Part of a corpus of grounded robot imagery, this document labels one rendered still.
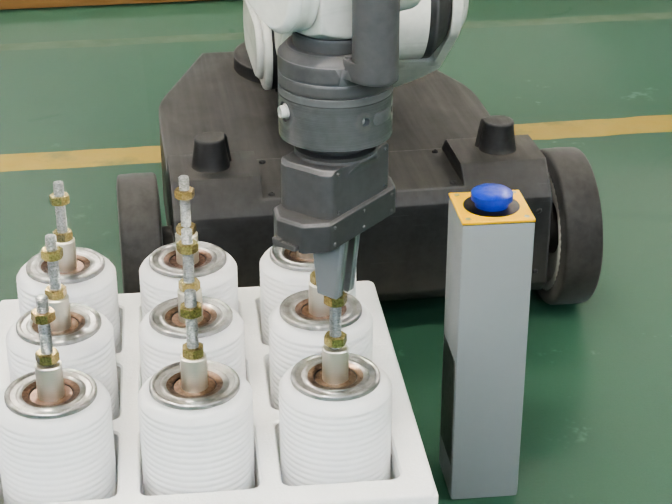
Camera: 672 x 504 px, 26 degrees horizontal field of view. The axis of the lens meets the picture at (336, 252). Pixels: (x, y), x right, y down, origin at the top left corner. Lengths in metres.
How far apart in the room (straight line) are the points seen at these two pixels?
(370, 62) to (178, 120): 0.99
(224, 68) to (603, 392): 0.82
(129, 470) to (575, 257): 0.73
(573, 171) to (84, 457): 0.82
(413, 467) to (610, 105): 1.43
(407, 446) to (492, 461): 0.24
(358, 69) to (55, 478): 0.42
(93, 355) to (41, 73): 1.50
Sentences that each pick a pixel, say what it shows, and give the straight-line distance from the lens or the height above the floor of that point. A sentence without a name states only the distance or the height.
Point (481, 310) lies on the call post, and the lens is 1.40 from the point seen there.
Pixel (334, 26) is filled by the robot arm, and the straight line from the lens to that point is 1.06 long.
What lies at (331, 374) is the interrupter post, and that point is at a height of 0.26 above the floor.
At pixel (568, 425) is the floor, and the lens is 1.65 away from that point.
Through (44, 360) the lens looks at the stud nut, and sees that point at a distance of 1.20.
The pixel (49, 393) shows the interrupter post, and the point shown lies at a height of 0.26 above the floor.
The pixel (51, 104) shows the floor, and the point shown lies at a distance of 2.60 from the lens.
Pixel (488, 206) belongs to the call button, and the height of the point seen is 0.32.
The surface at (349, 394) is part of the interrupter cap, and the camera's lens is 1.20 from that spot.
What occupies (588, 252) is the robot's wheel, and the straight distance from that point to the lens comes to 1.79.
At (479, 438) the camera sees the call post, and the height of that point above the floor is 0.07.
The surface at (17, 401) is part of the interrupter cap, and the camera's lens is 1.22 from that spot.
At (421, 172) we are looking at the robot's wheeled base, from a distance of 1.78.
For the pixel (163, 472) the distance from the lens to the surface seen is 1.23.
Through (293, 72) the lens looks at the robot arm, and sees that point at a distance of 1.08.
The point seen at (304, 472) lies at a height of 0.18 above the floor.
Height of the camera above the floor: 0.88
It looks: 26 degrees down
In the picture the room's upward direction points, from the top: straight up
